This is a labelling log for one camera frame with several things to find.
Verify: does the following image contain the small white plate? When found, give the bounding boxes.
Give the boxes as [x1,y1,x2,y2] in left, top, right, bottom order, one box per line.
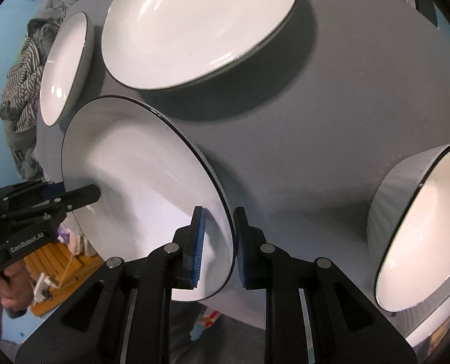
[40,12,95,126]

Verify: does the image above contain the white bowl grey outside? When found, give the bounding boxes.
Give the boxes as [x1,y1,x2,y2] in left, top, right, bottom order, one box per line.
[366,144,450,312]

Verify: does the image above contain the large white plate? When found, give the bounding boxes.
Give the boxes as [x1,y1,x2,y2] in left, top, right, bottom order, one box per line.
[101,0,298,90]

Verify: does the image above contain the person's left hand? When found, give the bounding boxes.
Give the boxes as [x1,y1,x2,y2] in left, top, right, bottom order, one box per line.
[0,261,34,312]

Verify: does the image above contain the orange wooden wardrobe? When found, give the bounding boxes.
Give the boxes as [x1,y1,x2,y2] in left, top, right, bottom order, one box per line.
[24,242,103,318]

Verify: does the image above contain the striped shirt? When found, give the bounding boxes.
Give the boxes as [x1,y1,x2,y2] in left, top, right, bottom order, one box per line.
[0,37,44,133]

